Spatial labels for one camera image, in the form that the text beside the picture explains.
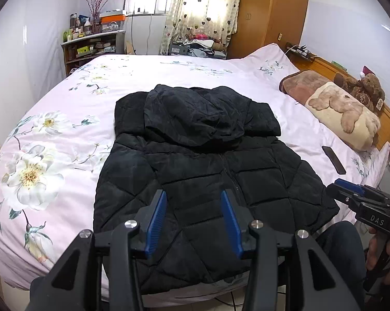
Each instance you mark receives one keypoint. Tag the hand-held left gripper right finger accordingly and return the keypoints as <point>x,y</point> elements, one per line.
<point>232,223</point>

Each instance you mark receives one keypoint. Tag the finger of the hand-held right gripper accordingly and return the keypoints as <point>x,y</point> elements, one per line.
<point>350,185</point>
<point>342,194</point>

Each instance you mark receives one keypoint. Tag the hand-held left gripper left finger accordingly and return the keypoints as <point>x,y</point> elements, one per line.
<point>156,223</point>

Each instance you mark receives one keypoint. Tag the black puffer jacket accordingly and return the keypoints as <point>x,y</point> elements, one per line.
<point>198,168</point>

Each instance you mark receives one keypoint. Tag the pile of clothes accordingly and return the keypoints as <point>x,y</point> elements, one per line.
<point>203,43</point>

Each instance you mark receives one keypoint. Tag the person's right hand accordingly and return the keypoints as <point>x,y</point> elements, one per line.
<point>371,254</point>

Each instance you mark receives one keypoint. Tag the black smartphone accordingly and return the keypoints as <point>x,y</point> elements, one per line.
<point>333,159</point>

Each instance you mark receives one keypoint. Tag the person's right leg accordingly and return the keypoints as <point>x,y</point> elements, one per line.
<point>340,249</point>

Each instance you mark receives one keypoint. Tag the rolled bear print blanket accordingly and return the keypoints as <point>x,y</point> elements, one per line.
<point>344,113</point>

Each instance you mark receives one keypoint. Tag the brown teddy bear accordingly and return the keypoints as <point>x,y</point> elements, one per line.
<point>366,89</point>

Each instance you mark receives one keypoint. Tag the brown plush pillow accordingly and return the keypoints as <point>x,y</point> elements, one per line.
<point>298,83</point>

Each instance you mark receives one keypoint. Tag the small red hat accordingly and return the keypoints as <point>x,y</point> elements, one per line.
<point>365,71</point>

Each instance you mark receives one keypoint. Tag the green flat item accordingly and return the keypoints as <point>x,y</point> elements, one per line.
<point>339,64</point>

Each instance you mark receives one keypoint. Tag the wooden headboard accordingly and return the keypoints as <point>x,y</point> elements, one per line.
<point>321,67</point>

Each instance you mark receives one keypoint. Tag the power strip with chargers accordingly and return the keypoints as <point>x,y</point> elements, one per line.
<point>300,51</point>

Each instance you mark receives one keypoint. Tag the bed with pink floral sheet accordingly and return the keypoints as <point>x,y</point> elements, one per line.
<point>52,120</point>

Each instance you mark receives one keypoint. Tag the black box device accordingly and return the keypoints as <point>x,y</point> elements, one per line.
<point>178,50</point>

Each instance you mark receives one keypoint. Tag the wooden shelf unit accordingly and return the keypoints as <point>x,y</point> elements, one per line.
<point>91,51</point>

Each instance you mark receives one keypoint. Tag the white cabinet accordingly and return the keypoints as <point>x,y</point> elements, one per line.
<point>144,34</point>

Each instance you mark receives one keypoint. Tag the wooden wardrobe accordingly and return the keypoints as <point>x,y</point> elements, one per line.
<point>269,9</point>

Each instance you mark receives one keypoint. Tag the orange storage box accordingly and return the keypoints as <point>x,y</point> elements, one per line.
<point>112,23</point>

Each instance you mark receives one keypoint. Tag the group of bottles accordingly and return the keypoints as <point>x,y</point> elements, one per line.
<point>78,28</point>

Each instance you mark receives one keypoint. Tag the heart print curtain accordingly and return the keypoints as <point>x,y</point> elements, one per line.
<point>203,9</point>

